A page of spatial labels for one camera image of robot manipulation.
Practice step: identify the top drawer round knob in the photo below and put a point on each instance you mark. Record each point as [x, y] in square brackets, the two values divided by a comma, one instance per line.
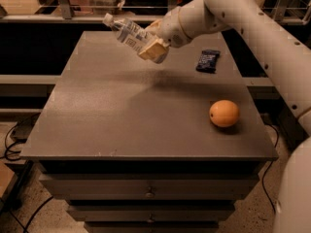
[150, 193]

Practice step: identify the metal railing shelf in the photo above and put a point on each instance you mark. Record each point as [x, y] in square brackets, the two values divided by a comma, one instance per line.
[288, 12]

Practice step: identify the black cloth bag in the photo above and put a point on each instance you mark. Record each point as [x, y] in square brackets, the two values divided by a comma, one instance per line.
[147, 0]

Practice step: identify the clear plastic water bottle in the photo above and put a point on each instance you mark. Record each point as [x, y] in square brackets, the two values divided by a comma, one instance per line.
[129, 32]

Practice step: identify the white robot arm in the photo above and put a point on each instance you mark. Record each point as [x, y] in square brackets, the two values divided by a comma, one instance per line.
[287, 63]

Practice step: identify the grey drawer cabinet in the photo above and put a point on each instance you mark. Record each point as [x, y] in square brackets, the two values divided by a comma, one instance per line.
[115, 125]

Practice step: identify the dark blue snack packet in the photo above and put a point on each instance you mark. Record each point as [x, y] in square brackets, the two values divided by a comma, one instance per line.
[207, 61]

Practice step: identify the grey power box floor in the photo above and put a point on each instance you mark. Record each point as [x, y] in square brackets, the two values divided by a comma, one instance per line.
[22, 129]

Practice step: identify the orange fruit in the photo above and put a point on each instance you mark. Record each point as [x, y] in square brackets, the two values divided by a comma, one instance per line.
[224, 113]

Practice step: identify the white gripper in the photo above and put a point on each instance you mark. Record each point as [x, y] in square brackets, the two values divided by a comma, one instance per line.
[170, 27]

